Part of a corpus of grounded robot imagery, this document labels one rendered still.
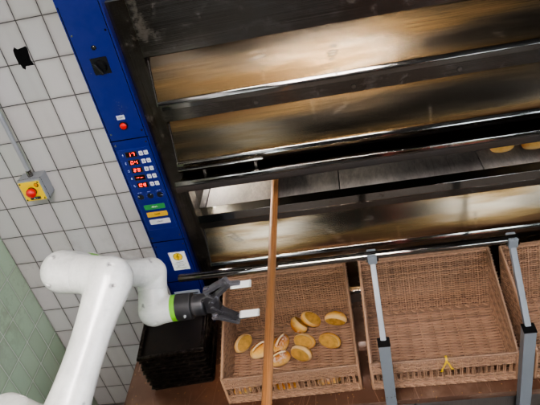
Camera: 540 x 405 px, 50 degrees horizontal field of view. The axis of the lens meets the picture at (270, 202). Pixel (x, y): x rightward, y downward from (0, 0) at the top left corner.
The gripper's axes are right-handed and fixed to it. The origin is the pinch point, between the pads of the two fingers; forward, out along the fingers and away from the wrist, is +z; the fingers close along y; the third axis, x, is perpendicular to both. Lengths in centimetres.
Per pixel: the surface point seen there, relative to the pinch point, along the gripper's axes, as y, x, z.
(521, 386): 53, 6, 88
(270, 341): -0.5, 20.6, 7.0
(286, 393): 59, -6, 1
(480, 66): -45, -53, 88
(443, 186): 4, -54, 75
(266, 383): -0.5, 36.0, 6.3
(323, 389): 59, -6, 16
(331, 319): 56, -40, 21
